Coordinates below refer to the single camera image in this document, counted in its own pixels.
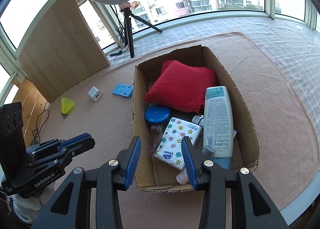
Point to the slatted wooden panel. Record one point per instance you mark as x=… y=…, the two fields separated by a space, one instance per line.
x=33 y=103

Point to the left hand white glove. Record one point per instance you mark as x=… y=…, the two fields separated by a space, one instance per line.
x=25 y=211

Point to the black tripod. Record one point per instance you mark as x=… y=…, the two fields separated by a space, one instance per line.
x=128 y=27

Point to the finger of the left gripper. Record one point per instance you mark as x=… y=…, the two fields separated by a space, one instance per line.
x=44 y=149
x=79 y=140

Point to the black power strip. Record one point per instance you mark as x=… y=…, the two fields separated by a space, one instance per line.
x=116 y=53

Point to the black camera box left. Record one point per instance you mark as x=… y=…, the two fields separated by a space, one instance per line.
x=12 y=140

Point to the yellow shuttlecock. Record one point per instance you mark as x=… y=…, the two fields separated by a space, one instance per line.
x=66 y=105

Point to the patterned tissue pack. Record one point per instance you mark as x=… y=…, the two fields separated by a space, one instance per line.
x=169 y=150

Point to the red cushion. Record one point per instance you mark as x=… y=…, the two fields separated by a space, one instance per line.
x=181 y=87

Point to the pink cosmetic tube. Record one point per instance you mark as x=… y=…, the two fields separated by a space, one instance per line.
x=182 y=177

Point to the wooden board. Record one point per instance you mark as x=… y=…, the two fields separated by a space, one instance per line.
x=58 y=50

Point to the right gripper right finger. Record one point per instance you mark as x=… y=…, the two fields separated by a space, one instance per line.
x=251 y=205

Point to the patterned silver tube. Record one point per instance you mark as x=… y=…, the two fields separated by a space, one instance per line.
x=198 y=120

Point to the blue phone stand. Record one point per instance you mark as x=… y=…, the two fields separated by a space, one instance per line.
x=123 y=90

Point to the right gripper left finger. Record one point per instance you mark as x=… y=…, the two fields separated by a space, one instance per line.
x=70 y=205

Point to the dark hair band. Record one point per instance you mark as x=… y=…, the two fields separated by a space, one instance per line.
x=155 y=138

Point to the blue round tape measure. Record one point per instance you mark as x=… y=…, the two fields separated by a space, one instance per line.
x=157 y=114

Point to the white power adapter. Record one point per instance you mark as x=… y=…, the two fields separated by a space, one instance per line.
x=95 y=94

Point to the white lotion bottle blue cap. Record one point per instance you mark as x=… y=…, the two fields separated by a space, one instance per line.
x=218 y=130

